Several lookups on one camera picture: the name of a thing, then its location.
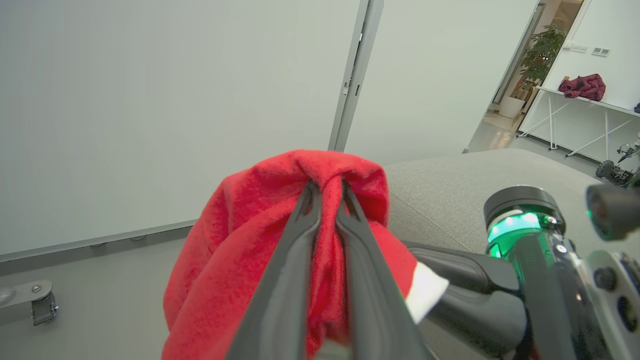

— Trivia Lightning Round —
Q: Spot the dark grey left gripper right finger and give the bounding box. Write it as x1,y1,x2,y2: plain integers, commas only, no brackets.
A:
335,180,435,360

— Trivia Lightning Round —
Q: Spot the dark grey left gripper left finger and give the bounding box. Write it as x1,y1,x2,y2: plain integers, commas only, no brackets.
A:
225,181,322,360

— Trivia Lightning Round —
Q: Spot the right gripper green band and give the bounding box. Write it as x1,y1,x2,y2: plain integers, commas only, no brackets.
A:
402,185,640,360

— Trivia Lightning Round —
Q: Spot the red garment with white cuff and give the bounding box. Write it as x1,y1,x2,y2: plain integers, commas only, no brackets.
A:
161,149,450,360

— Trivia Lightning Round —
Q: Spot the maroon clothing pile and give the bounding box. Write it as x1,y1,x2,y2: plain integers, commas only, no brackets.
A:
558,73,607,103

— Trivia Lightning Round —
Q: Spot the grey fabric sofa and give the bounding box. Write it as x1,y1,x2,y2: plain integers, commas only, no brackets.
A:
382,148,640,360

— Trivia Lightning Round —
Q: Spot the white plant pot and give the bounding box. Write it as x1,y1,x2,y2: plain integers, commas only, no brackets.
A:
498,95,527,120

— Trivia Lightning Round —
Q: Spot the white folding table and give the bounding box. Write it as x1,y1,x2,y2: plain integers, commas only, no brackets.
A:
517,86,640,159

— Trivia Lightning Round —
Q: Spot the green potted plant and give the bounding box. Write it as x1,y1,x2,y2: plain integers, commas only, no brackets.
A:
519,24,567,101

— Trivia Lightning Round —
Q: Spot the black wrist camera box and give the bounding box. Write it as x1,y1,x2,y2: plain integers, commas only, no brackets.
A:
586,183,640,242

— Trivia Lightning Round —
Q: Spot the grey metal door frame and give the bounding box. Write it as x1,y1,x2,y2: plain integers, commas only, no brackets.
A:
327,0,385,153

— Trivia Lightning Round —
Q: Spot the grey metal caster bracket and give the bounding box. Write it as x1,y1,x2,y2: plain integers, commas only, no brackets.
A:
0,279,59,327

